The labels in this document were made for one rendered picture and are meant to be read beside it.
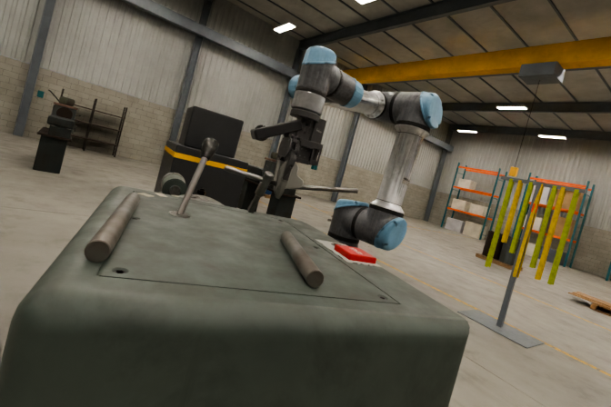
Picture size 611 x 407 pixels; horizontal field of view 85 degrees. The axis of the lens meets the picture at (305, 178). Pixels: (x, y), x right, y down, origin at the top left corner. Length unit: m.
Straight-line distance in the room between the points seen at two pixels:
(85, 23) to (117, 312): 15.04
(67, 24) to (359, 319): 15.05
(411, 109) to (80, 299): 1.03
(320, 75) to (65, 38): 14.52
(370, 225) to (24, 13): 14.69
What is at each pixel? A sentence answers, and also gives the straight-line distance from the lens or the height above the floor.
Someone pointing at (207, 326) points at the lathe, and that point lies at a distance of 0.33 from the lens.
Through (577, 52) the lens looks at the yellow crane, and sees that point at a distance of 11.82.
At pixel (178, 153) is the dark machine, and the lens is 5.62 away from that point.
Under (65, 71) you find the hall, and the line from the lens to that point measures 15.03.
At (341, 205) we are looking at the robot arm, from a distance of 1.19.
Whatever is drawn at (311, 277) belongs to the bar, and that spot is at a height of 1.27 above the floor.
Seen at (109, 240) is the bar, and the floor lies 1.27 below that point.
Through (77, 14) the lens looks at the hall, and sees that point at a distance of 15.32.
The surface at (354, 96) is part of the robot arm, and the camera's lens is 0.89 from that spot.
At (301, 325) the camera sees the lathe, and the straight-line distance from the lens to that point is 0.36.
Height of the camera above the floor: 1.39
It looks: 1 degrees down
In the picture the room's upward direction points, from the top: 15 degrees clockwise
